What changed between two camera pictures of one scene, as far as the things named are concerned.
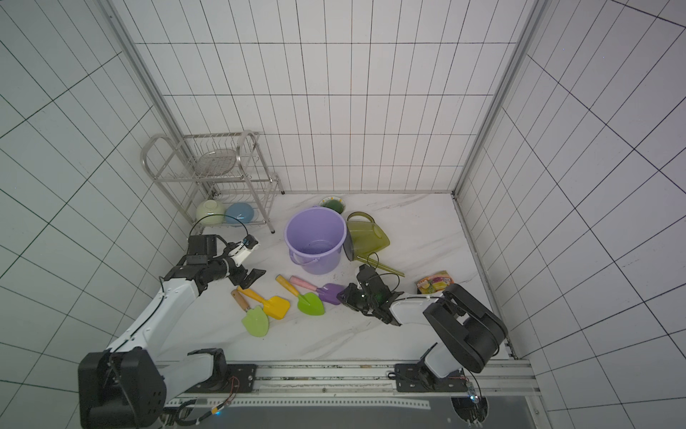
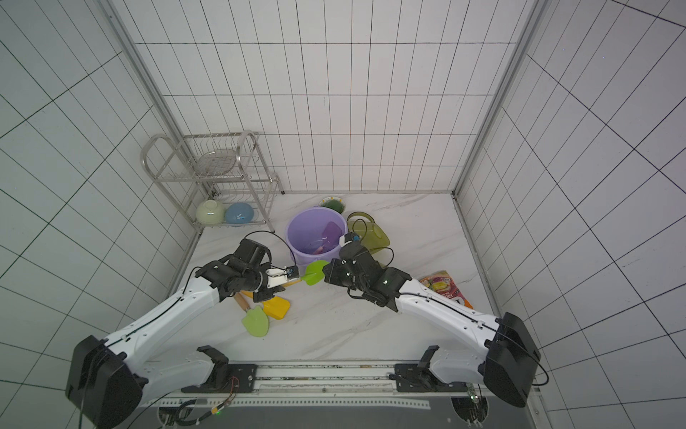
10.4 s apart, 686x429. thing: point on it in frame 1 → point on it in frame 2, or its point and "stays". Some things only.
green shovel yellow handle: (308, 303) → (313, 274)
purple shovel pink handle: (327, 292) → (330, 234)
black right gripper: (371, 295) → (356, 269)
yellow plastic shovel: (276, 307) stays
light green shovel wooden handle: (255, 321) stays
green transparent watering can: (363, 239) stays
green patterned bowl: (332, 202) stays
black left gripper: (238, 278) → (266, 295)
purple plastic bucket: (314, 237) stays
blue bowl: (240, 211) stays
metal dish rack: (215, 179) stays
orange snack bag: (435, 282) stays
